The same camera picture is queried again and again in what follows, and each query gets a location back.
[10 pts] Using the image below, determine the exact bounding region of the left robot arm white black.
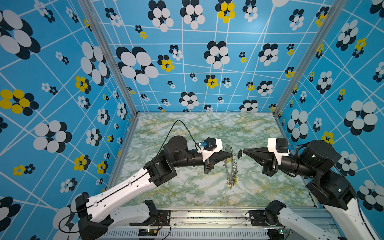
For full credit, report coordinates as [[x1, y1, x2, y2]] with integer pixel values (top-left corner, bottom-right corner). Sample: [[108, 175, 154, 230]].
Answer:
[[75, 136, 233, 240]]

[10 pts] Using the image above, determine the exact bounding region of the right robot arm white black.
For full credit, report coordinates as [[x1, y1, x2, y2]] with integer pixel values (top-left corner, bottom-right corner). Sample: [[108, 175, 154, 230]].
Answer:
[[238, 138, 379, 240]]

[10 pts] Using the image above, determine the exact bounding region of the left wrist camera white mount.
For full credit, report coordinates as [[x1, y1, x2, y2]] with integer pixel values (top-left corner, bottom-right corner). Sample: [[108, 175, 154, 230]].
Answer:
[[198, 138, 223, 162]]

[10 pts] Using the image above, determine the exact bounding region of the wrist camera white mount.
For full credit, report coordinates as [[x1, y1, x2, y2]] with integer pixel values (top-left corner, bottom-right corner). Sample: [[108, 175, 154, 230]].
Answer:
[[267, 138, 290, 165], [198, 138, 223, 162]]

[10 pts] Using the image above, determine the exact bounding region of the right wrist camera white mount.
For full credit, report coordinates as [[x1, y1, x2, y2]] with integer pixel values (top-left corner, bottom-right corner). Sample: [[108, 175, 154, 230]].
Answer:
[[267, 138, 290, 165]]

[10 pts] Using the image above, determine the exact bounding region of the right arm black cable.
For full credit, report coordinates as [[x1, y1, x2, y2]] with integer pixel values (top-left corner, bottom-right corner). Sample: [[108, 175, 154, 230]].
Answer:
[[287, 142, 379, 240]]

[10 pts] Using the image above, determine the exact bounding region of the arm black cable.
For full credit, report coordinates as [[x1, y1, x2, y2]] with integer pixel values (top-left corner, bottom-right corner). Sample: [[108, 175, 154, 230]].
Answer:
[[58, 119, 202, 235], [287, 142, 379, 240]]

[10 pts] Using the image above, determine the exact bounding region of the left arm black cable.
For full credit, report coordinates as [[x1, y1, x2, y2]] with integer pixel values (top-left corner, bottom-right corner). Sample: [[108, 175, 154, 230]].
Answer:
[[58, 119, 202, 235]]

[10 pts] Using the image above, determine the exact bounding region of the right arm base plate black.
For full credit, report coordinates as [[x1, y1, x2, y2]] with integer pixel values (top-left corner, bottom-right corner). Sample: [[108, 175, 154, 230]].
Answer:
[[245, 210, 285, 228]]

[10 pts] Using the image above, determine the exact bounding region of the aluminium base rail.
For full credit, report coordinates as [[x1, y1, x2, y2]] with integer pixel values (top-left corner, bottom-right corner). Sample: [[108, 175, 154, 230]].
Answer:
[[102, 208, 340, 240]]

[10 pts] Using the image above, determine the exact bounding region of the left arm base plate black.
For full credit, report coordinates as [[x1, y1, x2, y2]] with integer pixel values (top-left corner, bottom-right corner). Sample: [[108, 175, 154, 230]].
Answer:
[[140, 210, 172, 227]]

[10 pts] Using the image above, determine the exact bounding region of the right corner aluminium post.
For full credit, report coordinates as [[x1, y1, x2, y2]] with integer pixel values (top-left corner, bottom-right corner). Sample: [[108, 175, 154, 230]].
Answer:
[[273, 0, 348, 120]]

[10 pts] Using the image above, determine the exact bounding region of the corner aluminium post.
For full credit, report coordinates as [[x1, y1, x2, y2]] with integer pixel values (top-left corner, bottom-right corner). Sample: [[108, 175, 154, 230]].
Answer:
[[273, 0, 348, 120], [79, 0, 138, 119]]

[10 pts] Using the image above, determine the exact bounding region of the left corner aluminium post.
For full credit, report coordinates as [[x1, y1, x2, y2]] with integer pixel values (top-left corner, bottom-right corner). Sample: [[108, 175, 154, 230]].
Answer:
[[79, 0, 138, 119]]

